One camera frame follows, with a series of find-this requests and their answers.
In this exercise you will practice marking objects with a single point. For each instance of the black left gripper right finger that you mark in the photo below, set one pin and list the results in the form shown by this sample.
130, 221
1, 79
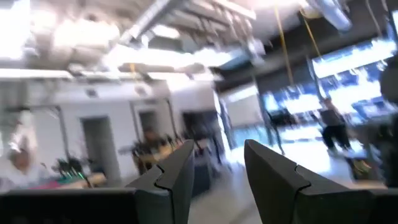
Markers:
273, 193

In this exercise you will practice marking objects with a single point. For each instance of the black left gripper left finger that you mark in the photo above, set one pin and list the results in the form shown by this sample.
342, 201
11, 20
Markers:
174, 186

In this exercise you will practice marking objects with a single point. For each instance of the black background robot arm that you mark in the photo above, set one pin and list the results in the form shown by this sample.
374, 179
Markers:
71, 168

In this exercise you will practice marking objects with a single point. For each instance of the background robot station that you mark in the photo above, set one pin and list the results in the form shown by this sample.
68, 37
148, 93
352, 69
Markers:
140, 155

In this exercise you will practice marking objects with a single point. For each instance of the person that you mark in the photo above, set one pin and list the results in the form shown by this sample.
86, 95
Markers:
334, 124
21, 161
150, 140

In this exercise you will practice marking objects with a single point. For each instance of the black equipment workstation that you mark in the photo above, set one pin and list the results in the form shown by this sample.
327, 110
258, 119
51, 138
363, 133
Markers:
202, 124

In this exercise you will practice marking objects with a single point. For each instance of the grey door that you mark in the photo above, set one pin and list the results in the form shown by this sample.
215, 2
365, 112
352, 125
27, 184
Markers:
99, 146
148, 119

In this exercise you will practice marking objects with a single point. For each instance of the silver ventilation duct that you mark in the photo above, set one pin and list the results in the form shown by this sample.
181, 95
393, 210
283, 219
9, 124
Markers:
332, 12

